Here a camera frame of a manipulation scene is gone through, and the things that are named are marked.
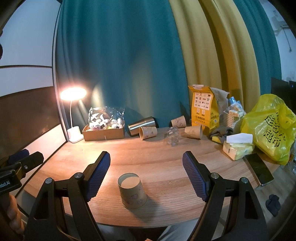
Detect paper cup near yellow bag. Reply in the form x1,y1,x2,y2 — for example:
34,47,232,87
185,125,203,139

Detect paper cup beside steel tumbler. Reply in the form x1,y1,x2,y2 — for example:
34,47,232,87
139,126,158,140

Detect paper cup at back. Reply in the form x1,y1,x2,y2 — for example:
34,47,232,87
171,115,187,128

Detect white mesh basket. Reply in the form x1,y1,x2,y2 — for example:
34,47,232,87
223,101,246,134

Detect white desk lamp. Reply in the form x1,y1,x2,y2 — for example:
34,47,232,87
60,86,86,144

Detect person's left hand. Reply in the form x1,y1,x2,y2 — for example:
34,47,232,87
6,194,25,235

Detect black smartphone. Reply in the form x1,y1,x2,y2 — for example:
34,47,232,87
243,153,274,187

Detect clear bag of toys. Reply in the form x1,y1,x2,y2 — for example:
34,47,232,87
88,106,125,131

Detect yellow sponge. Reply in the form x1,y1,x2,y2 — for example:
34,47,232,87
212,136,223,144

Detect cardboard box tray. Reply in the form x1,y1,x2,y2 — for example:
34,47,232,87
82,125,125,141

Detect teal curtain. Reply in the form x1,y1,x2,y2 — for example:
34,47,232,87
55,1,190,128

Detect yellow plastic shopping bag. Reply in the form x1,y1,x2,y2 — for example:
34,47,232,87
240,94,295,165

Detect clear patterned plastic cup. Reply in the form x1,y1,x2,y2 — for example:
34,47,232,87
164,127,180,147

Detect grey cloth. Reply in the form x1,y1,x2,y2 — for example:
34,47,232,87
209,126,234,143

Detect black object on floor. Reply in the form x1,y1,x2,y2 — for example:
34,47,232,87
265,194,281,217

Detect patterned brown paper cup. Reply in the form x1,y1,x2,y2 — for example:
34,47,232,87
117,173,148,210

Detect yellow paper bag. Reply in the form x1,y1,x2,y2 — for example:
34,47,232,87
188,85,219,136

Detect yellow curtain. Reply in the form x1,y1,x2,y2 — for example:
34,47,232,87
169,1,260,112

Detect stainless steel tumbler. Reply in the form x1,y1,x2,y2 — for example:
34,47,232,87
127,116,158,137

